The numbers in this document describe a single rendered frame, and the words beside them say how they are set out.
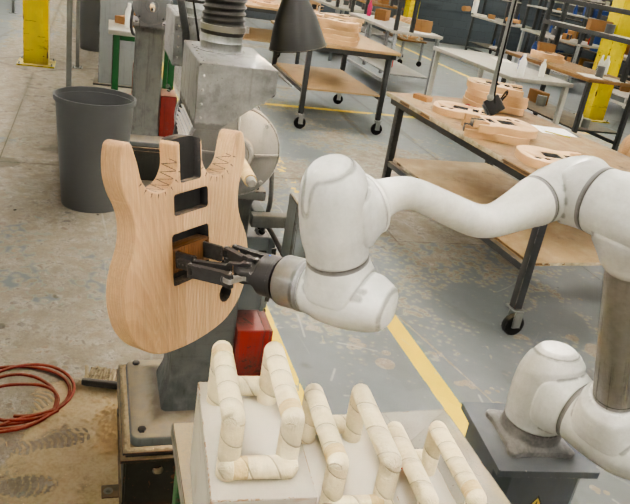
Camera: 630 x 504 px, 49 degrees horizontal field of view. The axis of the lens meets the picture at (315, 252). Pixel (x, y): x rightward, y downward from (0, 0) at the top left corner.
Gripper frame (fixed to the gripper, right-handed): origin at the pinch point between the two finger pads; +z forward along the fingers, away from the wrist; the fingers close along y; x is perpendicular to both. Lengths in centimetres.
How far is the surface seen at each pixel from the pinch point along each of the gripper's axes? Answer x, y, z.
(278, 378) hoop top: -6.4, -19.1, -33.0
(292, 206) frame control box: -10, 69, 23
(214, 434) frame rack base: -16.2, -24.2, -25.2
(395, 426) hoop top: -23.4, 4.0, -42.3
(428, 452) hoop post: -30, 9, -47
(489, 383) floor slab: -123, 207, -4
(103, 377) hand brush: -102, 78, 119
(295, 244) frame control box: -20, 67, 20
